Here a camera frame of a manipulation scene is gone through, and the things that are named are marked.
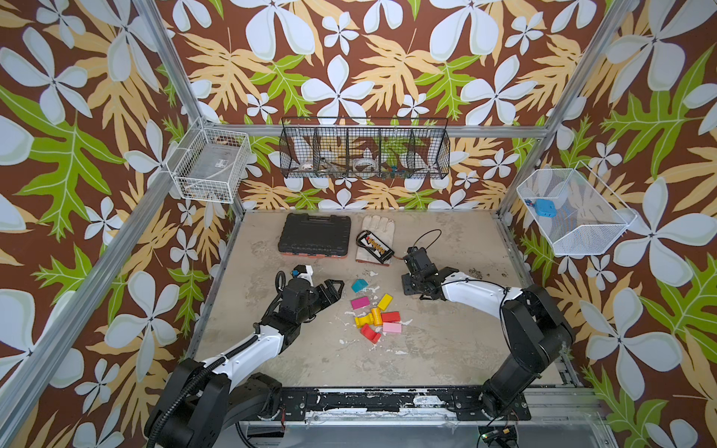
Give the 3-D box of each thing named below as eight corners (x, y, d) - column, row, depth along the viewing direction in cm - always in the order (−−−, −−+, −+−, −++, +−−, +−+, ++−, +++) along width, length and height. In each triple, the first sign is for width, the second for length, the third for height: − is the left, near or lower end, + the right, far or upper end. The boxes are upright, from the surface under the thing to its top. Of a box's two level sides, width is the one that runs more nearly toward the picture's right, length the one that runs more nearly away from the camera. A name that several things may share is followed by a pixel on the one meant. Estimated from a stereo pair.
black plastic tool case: (279, 259, 106) (276, 251, 102) (288, 220, 119) (285, 211, 115) (350, 260, 106) (349, 251, 102) (350, 220, 119) (350, 211, 115)
